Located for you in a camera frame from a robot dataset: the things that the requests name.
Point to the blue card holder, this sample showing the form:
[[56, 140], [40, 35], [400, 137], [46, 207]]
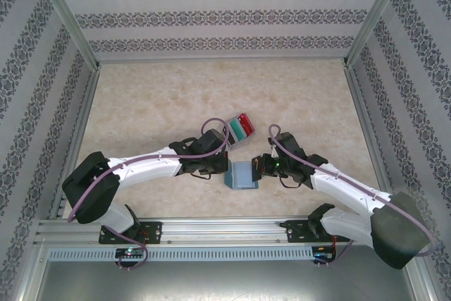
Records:
[[241, 176]]

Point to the green credit card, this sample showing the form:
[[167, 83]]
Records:
[[237, 130]]

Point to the red credit card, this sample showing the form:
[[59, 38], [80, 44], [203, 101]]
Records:
[[245, 122]]

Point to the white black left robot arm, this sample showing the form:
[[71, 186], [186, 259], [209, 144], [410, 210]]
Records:
[[148, 168]]

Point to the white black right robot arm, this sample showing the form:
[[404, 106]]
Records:
[[352, 188]]

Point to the small circuit board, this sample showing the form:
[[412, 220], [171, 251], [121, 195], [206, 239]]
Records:
[[324, 251], [130, 252]]

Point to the grey metal sheet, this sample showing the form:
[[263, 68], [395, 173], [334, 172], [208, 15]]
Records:
[[225, 283]]

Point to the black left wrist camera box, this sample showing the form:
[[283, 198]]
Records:
[[211, 142]]

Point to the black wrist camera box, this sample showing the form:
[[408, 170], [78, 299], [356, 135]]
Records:
[[287, 144], [211, 142]]

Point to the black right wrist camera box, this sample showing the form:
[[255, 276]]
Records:
[[287, 144]]

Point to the aluminium mounting rail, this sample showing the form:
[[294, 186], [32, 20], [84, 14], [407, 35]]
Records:
[[225, 232]]

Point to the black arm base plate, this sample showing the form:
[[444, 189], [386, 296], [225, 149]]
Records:
[[296, 232], [155, 232]]

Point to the aluminium frame side rail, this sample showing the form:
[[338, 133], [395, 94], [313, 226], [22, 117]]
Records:
[[77, 139], [371, 139]]

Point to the aluminium frame leg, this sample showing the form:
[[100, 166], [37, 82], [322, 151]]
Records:
[[28, 273], [421, 276]]

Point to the aluminium frame corner post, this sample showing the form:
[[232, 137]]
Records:
[[68, 15], [374, 15]]

